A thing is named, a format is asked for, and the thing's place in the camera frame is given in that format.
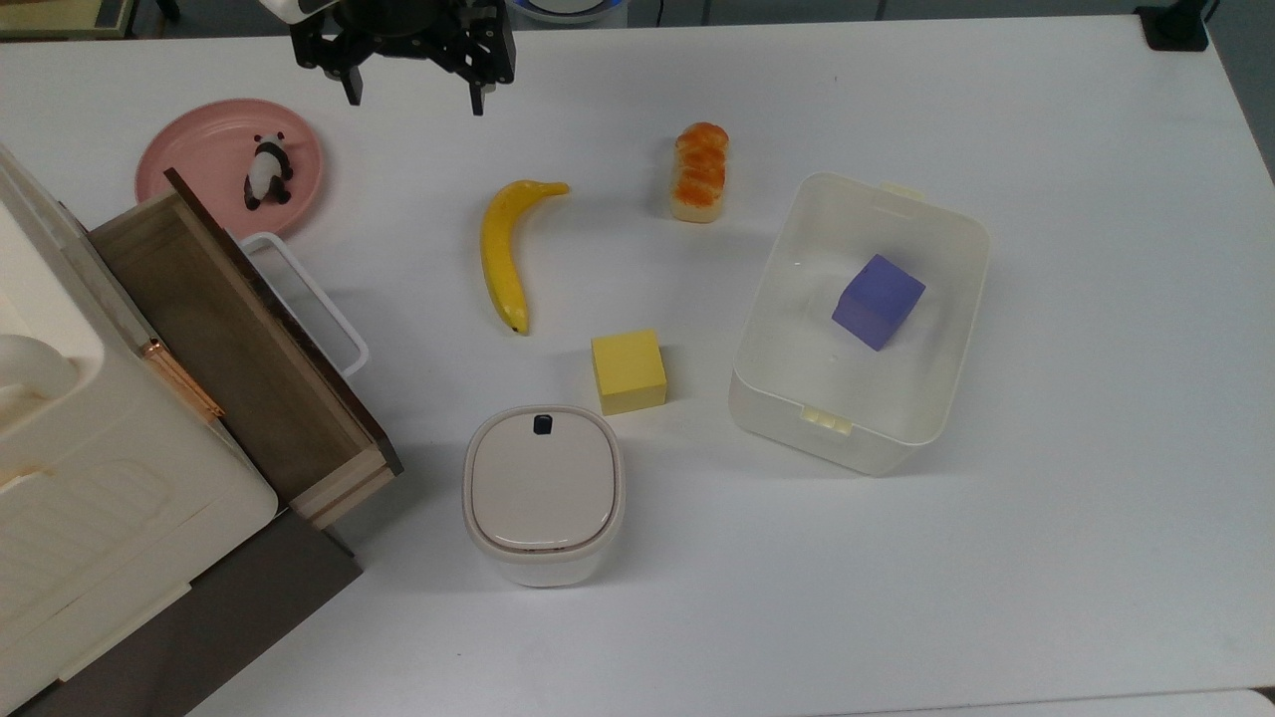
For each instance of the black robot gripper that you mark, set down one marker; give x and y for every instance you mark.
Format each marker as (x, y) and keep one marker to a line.
(408, 25)

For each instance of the pink plate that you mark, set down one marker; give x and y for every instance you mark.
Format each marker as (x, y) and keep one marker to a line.
(199, 154)

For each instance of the black camera pole stand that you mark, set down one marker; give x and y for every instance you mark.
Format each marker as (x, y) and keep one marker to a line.
(1175, 25)

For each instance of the beige lidded trash can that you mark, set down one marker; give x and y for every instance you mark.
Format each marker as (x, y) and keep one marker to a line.
(543, 493)

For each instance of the round white blue device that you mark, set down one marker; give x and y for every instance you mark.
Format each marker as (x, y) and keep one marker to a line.
(568, 8)

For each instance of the white plastic storage box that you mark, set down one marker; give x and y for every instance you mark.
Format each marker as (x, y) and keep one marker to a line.
(797, 398)

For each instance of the orange glazed toy bread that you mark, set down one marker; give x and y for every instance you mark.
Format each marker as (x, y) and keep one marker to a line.
(700, 171)

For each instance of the purple cube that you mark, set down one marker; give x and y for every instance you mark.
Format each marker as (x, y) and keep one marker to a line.
(877, 301)

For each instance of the yellow cube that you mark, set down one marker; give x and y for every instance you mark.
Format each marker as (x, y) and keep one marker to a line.
(628, 370)

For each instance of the black white panda figurine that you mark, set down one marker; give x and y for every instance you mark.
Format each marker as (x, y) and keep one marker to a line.
(267, 174)

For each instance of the cream plastic cabinet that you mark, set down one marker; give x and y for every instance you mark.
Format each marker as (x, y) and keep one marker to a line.
(100, 478)

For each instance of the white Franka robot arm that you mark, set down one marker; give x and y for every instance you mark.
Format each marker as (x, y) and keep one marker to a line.
(297, 8)

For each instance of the dark brown wooden drawer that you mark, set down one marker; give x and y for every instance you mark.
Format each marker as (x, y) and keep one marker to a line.
(229, 339)

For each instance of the dark brown cabinet base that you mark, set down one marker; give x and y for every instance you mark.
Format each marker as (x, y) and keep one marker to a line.
(249, 597)

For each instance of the yellow toy banana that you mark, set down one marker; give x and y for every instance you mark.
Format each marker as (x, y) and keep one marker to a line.
(500, 254)

